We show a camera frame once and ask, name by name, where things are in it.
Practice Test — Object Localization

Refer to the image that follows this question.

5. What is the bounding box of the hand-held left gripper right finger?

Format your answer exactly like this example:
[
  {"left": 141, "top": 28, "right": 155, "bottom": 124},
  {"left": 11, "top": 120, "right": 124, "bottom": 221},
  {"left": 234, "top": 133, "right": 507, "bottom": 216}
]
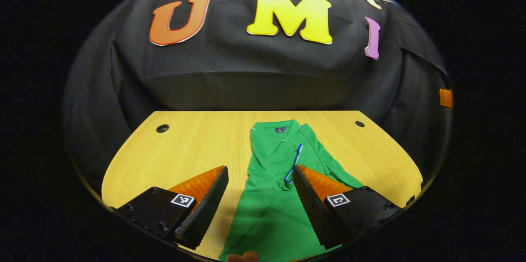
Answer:
[{"left": 293, "top": 165, "right": 401, "bottom": 250}]

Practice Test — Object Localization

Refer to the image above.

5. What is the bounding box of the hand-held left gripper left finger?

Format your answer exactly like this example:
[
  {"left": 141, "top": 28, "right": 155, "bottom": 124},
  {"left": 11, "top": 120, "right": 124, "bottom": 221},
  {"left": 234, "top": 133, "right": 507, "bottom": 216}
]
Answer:
[{"left": 115, "top": 165, "right": 229, "bottom": 250}]

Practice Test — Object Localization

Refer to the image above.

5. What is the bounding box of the green T-shirt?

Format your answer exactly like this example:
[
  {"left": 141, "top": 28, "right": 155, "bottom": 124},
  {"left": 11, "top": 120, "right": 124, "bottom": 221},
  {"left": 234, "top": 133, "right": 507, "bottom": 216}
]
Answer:
[{"left": 218, "top": 119, "right": 364, "bottom": 262}]

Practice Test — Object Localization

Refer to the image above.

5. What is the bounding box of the black backdrop cloth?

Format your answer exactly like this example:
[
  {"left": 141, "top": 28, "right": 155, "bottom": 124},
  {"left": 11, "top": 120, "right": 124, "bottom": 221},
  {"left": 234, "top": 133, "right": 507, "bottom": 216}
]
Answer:
[{"left": 64, "top": 0, "right": 450, "bottom": 197}]

